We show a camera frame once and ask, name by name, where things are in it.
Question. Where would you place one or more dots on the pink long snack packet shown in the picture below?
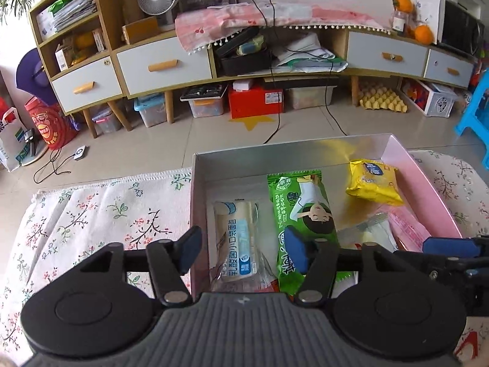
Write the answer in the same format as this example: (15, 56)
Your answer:
(410, 229)

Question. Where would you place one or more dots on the red gift bag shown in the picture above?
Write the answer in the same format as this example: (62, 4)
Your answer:
(49, 126)

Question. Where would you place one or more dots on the brown cardboard box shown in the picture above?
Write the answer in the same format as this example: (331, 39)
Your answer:
(139, 30)

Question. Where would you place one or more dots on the white shopping bag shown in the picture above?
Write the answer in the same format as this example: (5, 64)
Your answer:
(11, 145)

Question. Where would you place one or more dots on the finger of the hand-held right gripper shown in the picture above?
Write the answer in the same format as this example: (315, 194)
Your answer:
(447, 246)

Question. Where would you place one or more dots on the yellow egg tray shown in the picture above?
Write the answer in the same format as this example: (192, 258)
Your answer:
(382, 99)

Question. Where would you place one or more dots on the pile of white papers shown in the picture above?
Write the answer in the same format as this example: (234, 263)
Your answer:
(305, 49)

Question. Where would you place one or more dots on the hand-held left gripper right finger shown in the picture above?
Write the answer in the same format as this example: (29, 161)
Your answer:
(296, 250)

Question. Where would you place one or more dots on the yellow orange bag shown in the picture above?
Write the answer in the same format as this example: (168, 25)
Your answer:
(84, 46)

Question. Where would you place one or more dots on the blue green small object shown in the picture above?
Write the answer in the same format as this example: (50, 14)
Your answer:
(250, 47)

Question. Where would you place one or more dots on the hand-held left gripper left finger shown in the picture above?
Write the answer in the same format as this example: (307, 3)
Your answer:
(189, 248)

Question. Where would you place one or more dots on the purple sun hat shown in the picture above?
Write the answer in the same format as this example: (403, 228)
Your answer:
(32, 76)

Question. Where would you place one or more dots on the clear storage bin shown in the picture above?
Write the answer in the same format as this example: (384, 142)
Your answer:
(305, 99)

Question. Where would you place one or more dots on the clear bin blue lid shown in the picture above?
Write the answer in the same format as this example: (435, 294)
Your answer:
(151, 112)

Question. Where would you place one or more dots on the pink cardboard box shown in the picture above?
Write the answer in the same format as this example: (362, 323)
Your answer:
(237, 168)

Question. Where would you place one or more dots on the orange fruit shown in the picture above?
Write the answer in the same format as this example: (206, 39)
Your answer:
(424, 34)
(404, 3)

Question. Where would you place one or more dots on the blue plastic stool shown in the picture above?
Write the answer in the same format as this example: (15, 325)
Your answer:
(473, 114)

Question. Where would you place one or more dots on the yellow snack packet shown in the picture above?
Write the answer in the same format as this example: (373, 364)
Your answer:
(376, 185)

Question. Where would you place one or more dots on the clear white snack packet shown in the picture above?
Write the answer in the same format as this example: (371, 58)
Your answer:
(370, 233)

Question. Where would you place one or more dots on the clear bin pink contents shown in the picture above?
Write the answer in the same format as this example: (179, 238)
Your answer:
(107, 122)

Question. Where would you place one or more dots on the white remote switch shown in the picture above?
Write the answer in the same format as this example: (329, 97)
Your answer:
(80, 153)

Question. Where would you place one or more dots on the clear bin black top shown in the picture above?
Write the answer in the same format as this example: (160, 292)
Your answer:
(206, 109)

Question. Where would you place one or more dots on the black storage case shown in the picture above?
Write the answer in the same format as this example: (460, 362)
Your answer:
(244, 65)

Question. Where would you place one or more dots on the stack of documents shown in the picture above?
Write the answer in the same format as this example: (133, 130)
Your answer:
(72, 11)

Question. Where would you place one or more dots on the yellow star sticker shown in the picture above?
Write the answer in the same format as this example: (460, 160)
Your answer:
(250, 122)

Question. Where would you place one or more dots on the grey stand base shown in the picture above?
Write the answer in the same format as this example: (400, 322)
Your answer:
(32, 153)

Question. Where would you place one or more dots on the red orange white snack packet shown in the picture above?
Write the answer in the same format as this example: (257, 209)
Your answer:
(272, 285)

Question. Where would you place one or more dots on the pink cloth with pompoms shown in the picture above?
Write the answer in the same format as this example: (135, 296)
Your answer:
(305, 15)

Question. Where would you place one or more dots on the white plastic crate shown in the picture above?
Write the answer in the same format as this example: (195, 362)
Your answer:
(439, 101)

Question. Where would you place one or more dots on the long wooden cabinet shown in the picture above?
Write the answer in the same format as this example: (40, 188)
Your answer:
(107, 7)

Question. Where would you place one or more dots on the glass jar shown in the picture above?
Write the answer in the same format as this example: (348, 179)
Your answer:
(398, 23)

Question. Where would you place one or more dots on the white blue bread packet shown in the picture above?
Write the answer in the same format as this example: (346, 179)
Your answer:
(237, 229)

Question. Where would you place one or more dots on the floral tablecloth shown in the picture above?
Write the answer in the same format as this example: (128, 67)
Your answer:
(95, 218)

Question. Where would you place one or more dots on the white red small box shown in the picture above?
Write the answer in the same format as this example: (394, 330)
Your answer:
(98, 40)

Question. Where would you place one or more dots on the white printed carton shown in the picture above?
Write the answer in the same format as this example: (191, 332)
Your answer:
(428, 11)

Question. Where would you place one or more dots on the red shoe box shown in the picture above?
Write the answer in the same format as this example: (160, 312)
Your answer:
(252, 103)

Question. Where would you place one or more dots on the green snack packet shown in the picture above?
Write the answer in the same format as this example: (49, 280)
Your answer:
(301, 206)

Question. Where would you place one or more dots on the black white microwave oven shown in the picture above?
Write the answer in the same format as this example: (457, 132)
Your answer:
(458, 26)

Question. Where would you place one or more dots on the small cardboard box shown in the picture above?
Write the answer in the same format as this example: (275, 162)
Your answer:
(64, 57)

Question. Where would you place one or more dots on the white cabinet drawer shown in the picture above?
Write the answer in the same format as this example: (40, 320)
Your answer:
(435, 65)
(366, 49)
(191, 68)
(107, 80)

